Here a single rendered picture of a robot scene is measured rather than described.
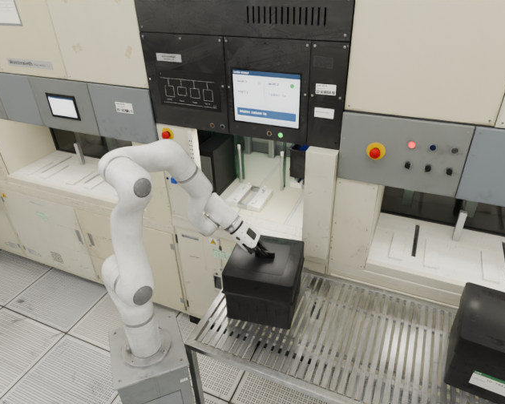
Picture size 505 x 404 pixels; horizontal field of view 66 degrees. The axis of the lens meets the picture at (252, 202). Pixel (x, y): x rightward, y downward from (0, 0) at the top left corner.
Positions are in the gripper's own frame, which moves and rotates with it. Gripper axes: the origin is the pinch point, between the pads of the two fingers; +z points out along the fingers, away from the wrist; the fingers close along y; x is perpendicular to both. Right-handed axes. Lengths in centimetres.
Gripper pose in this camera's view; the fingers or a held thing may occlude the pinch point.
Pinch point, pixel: (262, 252)
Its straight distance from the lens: 160.0
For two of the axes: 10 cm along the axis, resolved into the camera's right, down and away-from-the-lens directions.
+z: 7.0, 6.8, 2.1
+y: 2.7, -5.3, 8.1
